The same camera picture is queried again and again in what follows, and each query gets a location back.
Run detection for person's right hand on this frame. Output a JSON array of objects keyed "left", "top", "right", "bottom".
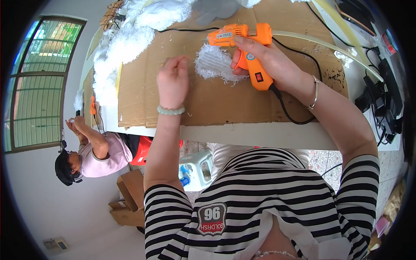
[{"left": 230, "top": 35, "right": 314, "bottom": 105}]

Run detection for person's left hand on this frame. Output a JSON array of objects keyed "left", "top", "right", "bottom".
[{"left": 156, "top": 55, "right": 191, "bottom": 110}]

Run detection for orange hot glue gun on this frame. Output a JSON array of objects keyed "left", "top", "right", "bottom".
[{"left": 207, "top": 22, "right": 274, "bottom": 92}]

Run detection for white fluffy feather piece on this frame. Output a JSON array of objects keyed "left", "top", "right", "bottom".
[{"left": 194, "top": 44, "right": 250, "bottom": 87}]

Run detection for brown cardboard sheet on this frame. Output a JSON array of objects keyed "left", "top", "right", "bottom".
[{"left": 117, "top": 0, "right": 349, "bottom": 129}]

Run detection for heap of white fluff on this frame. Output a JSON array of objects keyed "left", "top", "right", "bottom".
[{"left": 92, "top": 0, "right": 196, "bottom": 107}]

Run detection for grey fabric piece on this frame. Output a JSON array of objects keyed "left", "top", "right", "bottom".
[{"left": 194, "top": 0, "right": 242, "bottom": 26}]

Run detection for woven wicker item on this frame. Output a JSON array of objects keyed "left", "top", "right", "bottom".
[{"left": 99, "top": 0, "right": 125, "bottom": 32}]

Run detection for red plastic stool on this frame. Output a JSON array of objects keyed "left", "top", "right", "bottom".
[{"left": 129, "top": 135, "right": 183, "bottom": 166}]

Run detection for white plastic stool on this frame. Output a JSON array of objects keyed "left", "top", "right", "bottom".
[{"left": 178, "top": 149, "right": 214, "bottom": 192}]

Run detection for barred window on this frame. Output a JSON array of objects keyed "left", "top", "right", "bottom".
[{"left": 3, "top": 16, "right": 88, "bottom": 154}]

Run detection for silver bangle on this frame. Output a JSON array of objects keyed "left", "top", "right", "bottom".
[{"left": 307, "top": 75, "right": 321, "bottom": 111}]

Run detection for brown cardboard boxes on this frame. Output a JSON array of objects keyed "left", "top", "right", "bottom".
[{"left": 108, "top": 169, "right": 146, "bottom": 228}]

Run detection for clear glue stick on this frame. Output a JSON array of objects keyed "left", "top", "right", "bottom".
[{"left": 249, "top": 30, "right": 385, "bottom": 82}]

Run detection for small white fluff scrap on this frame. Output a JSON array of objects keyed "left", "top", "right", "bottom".
[{"left": 334, "top": 49, "right": 354, "bottom": 69}]

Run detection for person's body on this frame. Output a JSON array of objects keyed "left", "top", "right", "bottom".
[{"left": 143, "top": 148, "right": 381, "bottom": 260}]

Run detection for pale yellow strip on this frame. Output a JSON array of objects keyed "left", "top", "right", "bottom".
[{"left": 311, "top": 0, "right": 370, "bottom": 63}]

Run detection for black plug adapter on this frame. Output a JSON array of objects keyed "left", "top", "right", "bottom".
[{"left": 354, "top": 75, "right": 379, "bottom": 113}]

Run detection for red packet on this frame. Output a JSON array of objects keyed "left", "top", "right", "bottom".
[{"left": 381, "top": 29, "right": 399, "bottom": 55}]

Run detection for black power strip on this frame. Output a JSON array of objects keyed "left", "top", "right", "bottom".
[{"left": 376, "top": 58, "right": 404, "bottom": 134}]

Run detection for thin black cable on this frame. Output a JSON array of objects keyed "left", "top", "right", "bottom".
[{"left": 155, "top": 27, "right": 222, "bottom": 33}]

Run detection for pale green bead bracelet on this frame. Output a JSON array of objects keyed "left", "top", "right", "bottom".
[{"left": 157, "top": 104, "right": 186, "bottom": 116}]

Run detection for black glue gun cable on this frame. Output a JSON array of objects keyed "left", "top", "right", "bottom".
[{"left": 268, "top": 36, "right": 323, "bottom": 126}]

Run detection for long black cable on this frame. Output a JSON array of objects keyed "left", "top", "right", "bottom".
[{"left": 305, "top": 1, "right": 381, "bottom": 52}]

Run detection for white wall switch box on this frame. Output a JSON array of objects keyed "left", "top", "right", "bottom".
[{"left": 42, "top": 237, "right": 69, "bottom": 256}]

